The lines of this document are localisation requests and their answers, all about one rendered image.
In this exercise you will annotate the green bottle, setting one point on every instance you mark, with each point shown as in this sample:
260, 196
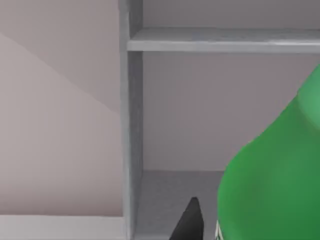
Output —
270, 180

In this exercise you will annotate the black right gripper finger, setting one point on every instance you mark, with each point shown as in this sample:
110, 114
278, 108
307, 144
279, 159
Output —
191, 222

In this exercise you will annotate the grey open shelf cabinet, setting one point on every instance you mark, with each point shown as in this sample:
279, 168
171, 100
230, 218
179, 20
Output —
135, 100

